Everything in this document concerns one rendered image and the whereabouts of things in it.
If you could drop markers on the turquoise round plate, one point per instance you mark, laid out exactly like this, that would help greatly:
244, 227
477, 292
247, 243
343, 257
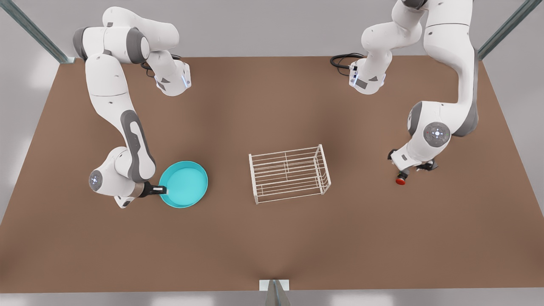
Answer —
187, 185

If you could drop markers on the red button switch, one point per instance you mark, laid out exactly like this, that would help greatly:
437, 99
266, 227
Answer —
401, 180

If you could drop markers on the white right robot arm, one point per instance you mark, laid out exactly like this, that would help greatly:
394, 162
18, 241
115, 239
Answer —
106, 80

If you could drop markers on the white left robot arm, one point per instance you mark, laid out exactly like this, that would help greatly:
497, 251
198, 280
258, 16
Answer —
450, 46

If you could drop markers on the silver frame post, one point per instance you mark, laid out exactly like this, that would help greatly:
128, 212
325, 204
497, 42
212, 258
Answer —
275, 293
505, 27
34, 32

